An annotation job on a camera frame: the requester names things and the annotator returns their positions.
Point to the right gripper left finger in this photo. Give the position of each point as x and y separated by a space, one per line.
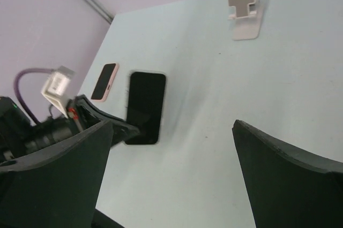
57 186

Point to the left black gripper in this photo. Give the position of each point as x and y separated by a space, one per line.
85 115

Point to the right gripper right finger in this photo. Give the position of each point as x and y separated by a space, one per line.
286 185

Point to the black phone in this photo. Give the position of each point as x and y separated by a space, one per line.
145 106

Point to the pink case phone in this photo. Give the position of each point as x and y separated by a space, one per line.
104 82

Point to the white phone stand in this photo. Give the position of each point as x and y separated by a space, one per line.
247 17

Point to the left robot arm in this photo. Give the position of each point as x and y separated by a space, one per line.
19 137

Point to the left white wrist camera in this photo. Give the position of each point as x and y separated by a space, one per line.
54 89

